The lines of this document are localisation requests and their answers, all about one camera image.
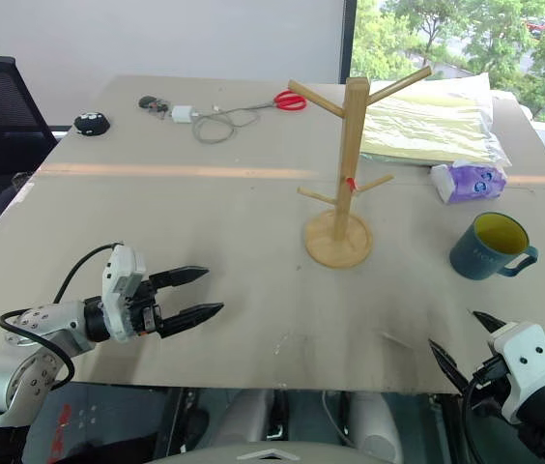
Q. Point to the red tape mark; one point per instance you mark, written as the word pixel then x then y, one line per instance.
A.
pixel 350 182

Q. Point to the grey robot chest with chevron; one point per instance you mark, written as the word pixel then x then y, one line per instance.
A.
pixel 263 454

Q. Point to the black round device white buttons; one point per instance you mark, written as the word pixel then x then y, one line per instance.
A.
pixel 91 124

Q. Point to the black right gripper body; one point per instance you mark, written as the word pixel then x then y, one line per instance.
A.
pixel 492 372

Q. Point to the purple tissue pack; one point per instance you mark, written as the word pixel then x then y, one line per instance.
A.
pixel 470 183

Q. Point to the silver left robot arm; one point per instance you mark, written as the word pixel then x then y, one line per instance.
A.
pixel 45 321

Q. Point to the wooden mug tree stand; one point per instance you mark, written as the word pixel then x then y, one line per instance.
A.
pixel 345 212

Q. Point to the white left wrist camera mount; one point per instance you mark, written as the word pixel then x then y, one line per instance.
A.
pixel 119 290

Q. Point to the teal mug yellow inside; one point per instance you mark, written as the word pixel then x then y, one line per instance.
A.
pixel 475 258

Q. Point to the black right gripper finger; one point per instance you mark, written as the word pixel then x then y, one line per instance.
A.
pixel 489 323
pixel 451 369

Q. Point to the pale grey rounded shape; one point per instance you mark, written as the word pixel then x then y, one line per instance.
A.
pixel 376 425

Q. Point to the clear bag of yellow sheets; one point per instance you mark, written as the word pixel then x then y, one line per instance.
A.
pixel 427 125

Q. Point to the dark window frame post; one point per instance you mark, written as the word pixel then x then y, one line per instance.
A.
pixel 347 38

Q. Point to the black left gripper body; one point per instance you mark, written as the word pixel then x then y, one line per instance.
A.
pixel 149 314

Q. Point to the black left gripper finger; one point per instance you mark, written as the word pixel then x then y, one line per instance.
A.
pixel 180 276
pixel 190 319

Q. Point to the white charger plug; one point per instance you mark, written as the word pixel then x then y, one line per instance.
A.
pixel 180 114

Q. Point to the red car outside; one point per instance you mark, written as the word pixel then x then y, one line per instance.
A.
pixel 537 26

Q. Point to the black key bunch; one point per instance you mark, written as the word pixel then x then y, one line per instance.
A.
pixel 152 103

